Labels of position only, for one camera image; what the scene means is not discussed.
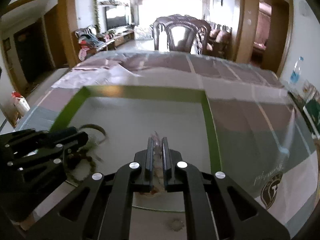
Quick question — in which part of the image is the flat screen television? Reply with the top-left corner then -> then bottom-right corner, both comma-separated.
105,5 -> 129,30

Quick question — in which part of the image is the green cardboard box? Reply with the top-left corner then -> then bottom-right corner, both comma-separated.
48,85 -> 222,213

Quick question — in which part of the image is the brown sofa with cushions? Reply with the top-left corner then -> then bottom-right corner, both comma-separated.
207,22 -> 232,59

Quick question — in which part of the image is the dark wooden chair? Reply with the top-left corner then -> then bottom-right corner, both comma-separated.
152,14 -> 211,55

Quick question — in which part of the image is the wooden tv cabinet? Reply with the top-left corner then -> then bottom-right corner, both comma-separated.
106,30 -> 135,50

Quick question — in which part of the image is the hanging green vine garland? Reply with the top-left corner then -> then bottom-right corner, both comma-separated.
93,0 -> 100,33

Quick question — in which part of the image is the pile of clothes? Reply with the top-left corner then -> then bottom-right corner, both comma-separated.
74,25 -> 107,61

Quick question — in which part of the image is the red white bag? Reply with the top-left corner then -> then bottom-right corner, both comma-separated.
11,92 -> 30,116

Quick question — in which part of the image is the plaid bedsheet table cover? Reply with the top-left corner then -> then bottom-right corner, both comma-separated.
18,51 -> 319,239

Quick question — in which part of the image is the clear plastic water bottle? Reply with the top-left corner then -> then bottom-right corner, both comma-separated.
290,56 -> 304,85

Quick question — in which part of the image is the small silver gear ring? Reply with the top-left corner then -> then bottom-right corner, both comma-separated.
167,217 -> 186,233

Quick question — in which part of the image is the silver metal bangle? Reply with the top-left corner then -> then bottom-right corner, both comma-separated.
78,124 -> 107,145

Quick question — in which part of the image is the green packaged box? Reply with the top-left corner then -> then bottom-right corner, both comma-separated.
303,99 -> 319,139

